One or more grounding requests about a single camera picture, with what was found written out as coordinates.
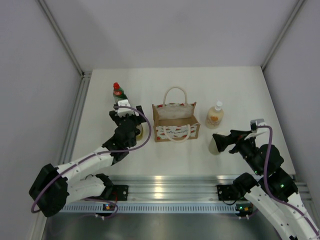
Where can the yellow red-capped bottle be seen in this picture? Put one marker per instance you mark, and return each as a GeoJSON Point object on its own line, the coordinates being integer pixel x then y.
{"type": "Point", "coordinates": [141, 132]}

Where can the burlap watermelon canvas bag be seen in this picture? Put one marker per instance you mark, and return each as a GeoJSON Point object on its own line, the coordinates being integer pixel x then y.
{"type": "Point", "coordinates": [175, 122]}

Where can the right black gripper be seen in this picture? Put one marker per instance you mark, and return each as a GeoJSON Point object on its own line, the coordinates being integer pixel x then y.
{"type": "Point", "coordinates": [222, 141]}

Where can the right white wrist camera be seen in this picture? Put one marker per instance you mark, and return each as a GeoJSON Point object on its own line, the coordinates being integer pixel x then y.
{"type": "Point", "coordinates": [256, 128]}

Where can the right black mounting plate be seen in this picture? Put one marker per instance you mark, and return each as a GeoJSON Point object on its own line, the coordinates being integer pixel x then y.
{"type": "Point", "coordinates": [226, 192]}

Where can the right aluminium frame post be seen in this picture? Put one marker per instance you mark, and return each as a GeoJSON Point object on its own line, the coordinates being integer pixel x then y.
{"type": "Point", "coordinates": [294, 13]}

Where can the black mounting plate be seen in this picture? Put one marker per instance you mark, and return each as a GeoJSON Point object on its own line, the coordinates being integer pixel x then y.
{"type": "Point", "coordinates": [226, 192]}
{"type": "Point", "coordinates": [119, 193]}

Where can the left aluminium frame post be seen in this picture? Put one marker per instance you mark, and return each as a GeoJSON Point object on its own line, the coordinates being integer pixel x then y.
{"type": "Point", "coordinates": [82, 90]}

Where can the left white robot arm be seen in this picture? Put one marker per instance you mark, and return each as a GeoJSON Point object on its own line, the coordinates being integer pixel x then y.
{"type": "Point", "coordinates": [107, 155]}

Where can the white slotted cable duct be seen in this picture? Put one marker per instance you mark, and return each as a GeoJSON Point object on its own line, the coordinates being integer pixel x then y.
{"type": "Point", "coordinates": [146, 208]}

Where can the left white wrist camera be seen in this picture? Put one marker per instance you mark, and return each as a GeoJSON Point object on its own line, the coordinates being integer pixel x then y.
{"type": "Point", "coordinates": [123, 109]}

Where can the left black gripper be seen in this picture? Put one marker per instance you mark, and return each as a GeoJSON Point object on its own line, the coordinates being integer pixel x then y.
{"type": "Point", "coordinates": [116, 118]}

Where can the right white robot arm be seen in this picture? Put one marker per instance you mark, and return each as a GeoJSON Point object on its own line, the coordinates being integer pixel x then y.
{"type": "Point", "coordinates": [276, 194]}

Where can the cream pump lotion bottle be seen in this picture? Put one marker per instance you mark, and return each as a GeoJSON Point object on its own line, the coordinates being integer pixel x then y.
{"type": "Point", "coordinates": [215, 115]}

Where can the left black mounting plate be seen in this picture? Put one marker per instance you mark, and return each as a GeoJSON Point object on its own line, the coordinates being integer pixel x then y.
{"type": "Point", "coordinates": [119, 193]}

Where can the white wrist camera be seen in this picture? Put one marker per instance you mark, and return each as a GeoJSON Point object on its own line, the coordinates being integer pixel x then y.
{"type": "Point", "coordinates": [123, 109]}
{"type": "Point", "coordinates": [256, 128]}

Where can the aluminium frame post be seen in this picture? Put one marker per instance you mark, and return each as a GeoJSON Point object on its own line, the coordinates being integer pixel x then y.
{"type": "Point", "coordinates": [294, 13]}
{"type": "Point", "coordinates": [82, 90]}

